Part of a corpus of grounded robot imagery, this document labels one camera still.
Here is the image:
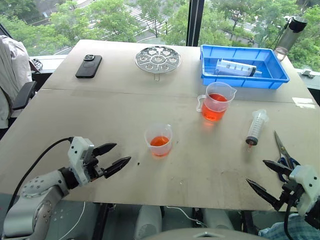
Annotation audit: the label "black chair armrest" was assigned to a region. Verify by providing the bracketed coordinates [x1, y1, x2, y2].
[11, 80, 38, 111]

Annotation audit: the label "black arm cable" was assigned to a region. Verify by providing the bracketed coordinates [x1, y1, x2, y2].
[6, 136, 75, 216]
[283, 197, 295, 240]

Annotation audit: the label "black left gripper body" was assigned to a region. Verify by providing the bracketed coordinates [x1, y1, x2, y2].
[83, 148, 106, 182]

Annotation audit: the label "large clear syringe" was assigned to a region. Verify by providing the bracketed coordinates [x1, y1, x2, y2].
[215, 58, 263, 77]

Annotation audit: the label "black window pillar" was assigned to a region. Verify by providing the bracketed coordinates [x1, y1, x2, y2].
[186, 0, 205, 47]

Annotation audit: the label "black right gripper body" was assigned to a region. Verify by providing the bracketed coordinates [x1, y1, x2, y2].
[278, 179, 306, 208]

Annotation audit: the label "blue plastic bin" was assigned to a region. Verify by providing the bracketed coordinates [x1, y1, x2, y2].
[199, 44, 291, 90]

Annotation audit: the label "clear bottle with black lid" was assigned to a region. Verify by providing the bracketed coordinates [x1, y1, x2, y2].
[273, 16, 308, 62]

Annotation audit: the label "blue-handled scissors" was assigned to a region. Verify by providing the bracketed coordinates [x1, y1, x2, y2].
[273, 130, 301, 182]

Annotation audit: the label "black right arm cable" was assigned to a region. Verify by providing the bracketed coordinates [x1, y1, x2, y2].
[283, 197, 295, 240]

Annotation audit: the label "small syringe with orange tip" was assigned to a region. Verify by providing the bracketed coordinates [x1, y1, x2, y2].
[245, 109, 270, 151]

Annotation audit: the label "black smartphone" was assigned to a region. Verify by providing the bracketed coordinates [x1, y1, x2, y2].
[75, 54, 103, 79]

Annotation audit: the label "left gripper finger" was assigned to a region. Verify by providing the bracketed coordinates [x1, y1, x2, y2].
[103, 156, 132, 179]
[93, 142, 118, 158]

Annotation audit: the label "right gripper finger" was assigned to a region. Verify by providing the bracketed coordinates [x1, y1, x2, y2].
[245, 177, 285, 212]
[262, 159, 293, 180]

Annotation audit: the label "blue plaid cloth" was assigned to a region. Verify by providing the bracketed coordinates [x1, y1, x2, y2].
[258, 213, 320, 240]

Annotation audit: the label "small clear measuring cup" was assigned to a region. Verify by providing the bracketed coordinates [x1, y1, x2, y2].
[143, 122, 174, 158]

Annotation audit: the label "measuring jug orange liquid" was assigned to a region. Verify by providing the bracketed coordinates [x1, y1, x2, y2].
[196, 81, 238, 123]

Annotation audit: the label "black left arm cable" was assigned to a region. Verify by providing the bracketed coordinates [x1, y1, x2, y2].
[6, 136, 75, 216]

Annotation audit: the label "round metal steamer rack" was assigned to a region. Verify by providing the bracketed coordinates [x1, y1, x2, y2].
[134, 45, 183, 82]

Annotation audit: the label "black table leg frame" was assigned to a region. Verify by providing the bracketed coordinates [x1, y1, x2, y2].
[92, 202, 116, 240]

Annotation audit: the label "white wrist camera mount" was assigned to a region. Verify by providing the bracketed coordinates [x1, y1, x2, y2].
[288, 164, 320, 217]
[67, 136, 95, 186]

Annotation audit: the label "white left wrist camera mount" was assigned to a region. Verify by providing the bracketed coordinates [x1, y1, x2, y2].
[67, 136, 95, 186]

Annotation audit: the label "thin white cable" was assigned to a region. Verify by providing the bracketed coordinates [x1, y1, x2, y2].
[58, 201, 86, 240]
[166, 205, 209, 228]

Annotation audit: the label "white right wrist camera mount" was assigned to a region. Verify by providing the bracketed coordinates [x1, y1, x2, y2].
[288, 164, 320, 217]

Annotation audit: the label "white rounded robot leg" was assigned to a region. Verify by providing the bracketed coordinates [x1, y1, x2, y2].
[201, 208, 235, 231]
[134, 205, 163, 240]

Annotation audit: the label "grey rounded robot torso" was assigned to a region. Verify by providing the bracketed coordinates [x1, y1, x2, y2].
[147, 227, 263, 240]

